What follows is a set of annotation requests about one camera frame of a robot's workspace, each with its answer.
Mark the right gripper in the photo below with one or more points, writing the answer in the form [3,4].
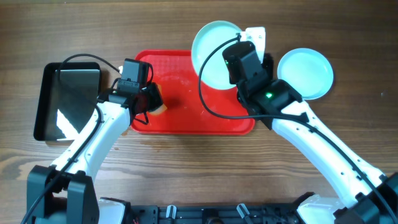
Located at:
[267,65]

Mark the red plastic tray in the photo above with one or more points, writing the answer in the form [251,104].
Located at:
[174,73]

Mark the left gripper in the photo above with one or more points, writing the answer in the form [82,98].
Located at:
[154,98]

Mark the green orange sponge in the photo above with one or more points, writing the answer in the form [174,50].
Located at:
[157,105]

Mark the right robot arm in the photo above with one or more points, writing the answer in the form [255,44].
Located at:
[364,193]

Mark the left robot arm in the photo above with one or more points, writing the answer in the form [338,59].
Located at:
[64,192]

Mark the white plate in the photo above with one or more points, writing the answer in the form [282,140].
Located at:
[307,71]
[215,73]

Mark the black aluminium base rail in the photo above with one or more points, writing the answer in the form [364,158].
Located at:
[279,213]

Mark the black rectangular basin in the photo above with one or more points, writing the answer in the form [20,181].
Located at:
[66,102]

